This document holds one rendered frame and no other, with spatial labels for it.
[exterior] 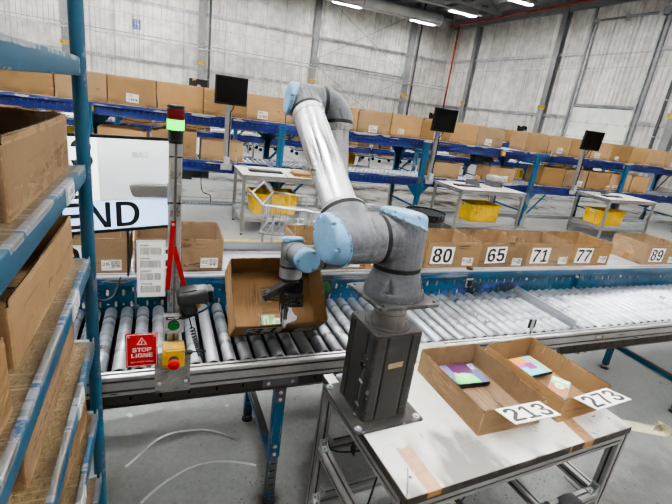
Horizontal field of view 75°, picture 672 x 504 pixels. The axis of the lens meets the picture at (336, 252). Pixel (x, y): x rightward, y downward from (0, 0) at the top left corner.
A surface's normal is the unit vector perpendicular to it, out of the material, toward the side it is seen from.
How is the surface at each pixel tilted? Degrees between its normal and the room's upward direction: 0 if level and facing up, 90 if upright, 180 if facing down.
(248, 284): 47
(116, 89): 90
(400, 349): 90
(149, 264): 90
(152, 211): 86
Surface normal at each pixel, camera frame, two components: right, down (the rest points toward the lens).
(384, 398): 0.41, 0.34
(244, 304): 0.33, -0.39
